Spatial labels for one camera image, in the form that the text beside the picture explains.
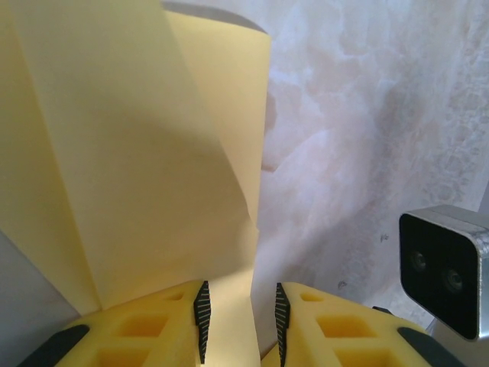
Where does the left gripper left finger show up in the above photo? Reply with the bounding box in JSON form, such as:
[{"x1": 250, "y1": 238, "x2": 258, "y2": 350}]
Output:
[{"x1": 24, "y1": 281, "x2": 211, "y2": 367}]

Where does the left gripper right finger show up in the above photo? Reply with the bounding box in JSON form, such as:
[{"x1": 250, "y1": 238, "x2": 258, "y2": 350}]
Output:
[{"x1": 261, "y1": 282, "x2": 461, "y2": 367}]

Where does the yellow paper sheet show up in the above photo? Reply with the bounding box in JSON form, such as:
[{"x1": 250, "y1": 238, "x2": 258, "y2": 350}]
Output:
[{"x1": 0, "y1": 0, "x2": 272, "y2": 367}]

